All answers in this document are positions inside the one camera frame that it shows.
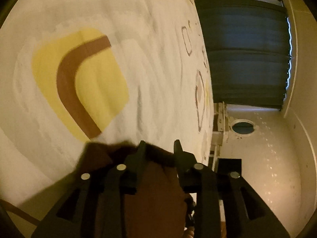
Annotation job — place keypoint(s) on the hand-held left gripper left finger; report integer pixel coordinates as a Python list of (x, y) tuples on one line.
[(140, 158)]

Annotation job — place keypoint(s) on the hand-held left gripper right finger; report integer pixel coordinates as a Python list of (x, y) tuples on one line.
[(178, 158)]

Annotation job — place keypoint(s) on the brown argyle sweater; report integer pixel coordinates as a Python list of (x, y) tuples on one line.
[(153, 198)]

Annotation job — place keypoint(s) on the black monitor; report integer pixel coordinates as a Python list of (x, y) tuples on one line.
[(230, 164)]

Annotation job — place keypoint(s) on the white vanity table with mirror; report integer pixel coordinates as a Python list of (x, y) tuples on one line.
[(223, 129)]

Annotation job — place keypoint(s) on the white patterned bed sheet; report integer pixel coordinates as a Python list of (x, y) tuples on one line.
[(148, 67)]

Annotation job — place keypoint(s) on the dark green curtain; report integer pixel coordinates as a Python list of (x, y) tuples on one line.
[(247, 54)]

